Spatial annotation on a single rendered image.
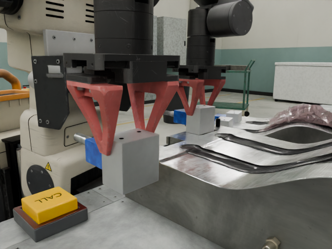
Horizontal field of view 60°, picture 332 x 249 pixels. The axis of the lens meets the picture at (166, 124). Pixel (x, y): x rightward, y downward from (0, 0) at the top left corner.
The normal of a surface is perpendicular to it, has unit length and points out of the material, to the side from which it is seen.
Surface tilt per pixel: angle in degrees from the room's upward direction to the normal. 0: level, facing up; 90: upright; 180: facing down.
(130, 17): 91
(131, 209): 0
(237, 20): 89
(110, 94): 113
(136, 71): 91
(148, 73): 91
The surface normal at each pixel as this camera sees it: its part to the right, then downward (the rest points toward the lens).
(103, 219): 0.00, -0.97
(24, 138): -0.47, 0.20
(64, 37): 0.88, 0.11
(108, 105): 0.66, 0.52
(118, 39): -0.04, 0.23
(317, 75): -0.74, 0.15
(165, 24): 0.68, 0.17
